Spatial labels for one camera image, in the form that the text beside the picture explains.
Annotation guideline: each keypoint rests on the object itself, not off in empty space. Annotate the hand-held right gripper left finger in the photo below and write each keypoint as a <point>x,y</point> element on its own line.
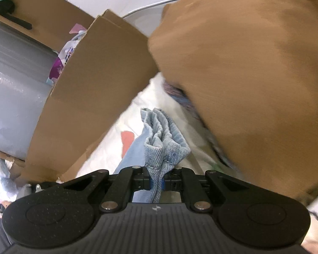
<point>144,182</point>

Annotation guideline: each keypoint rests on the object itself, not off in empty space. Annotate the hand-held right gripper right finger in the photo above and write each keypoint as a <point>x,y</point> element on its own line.
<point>172,182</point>

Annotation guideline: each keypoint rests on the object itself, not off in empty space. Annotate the blue jeans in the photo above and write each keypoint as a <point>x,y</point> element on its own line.
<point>161,143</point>

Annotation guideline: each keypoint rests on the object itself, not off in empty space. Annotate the white printed bed sheet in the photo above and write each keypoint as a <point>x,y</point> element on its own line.
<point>137,103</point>

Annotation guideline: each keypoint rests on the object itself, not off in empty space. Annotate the brown cardboard sheet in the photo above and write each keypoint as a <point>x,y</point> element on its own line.
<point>100,92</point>

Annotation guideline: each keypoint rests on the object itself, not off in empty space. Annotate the brown folded garment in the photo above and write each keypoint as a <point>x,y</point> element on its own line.
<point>249,71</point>

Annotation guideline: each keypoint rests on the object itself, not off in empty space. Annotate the clear plastic bags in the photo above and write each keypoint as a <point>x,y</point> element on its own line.
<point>0,174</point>

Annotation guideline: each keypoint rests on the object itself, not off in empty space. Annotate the purple white packet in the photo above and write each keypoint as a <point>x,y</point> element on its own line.
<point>63,58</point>

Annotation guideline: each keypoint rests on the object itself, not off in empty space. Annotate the pink packet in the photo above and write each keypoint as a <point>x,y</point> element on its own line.
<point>78,29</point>

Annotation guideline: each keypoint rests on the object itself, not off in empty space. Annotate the upright cardboard sheet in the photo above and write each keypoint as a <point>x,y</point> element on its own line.
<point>42,2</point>

